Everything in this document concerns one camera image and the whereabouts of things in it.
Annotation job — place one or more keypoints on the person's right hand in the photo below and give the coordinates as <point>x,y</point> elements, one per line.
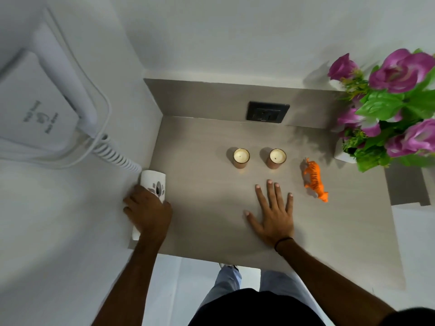
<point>275,224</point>

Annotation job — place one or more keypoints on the person's left hand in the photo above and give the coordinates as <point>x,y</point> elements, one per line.
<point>149,213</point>

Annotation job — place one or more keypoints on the person's right thumb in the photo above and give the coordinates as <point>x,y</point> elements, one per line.
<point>253,221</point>

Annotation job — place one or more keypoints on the person's right middle finger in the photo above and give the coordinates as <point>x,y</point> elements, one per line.
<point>271,195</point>

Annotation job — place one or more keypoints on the person's right little finger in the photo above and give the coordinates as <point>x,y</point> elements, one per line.
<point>289,203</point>

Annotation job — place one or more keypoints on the person's left fingers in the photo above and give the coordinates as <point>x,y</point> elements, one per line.
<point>128,205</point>

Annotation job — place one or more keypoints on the white cylinder vase grey print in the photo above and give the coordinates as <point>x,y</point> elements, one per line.
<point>154,183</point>

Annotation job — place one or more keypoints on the person's right forearm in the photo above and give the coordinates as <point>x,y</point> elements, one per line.
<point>333,285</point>

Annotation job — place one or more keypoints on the person's left forearm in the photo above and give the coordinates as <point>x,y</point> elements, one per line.
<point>132,281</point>

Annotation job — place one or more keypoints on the black wrist band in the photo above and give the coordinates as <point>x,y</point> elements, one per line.
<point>282,241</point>

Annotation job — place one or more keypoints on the orange toy tiger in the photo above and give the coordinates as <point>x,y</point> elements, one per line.
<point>316,179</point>

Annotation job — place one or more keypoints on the copper cup candle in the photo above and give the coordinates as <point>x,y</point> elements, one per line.
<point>277,158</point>
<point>241,157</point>

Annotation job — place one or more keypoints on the light grey trousers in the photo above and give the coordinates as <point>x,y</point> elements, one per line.
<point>282,280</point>

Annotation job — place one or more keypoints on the white flower pot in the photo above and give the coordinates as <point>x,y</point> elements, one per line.
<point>342,155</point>

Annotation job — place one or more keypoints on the black shirt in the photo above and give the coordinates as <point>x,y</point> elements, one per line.
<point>255,308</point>

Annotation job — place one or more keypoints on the artificial purple flower plant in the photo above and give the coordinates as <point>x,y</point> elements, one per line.
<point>390,108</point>

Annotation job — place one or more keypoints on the black wall socket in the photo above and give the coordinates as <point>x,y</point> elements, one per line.
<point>267,112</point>

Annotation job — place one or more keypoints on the white wall-mounted hair dryer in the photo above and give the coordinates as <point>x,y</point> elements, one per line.
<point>40,98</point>

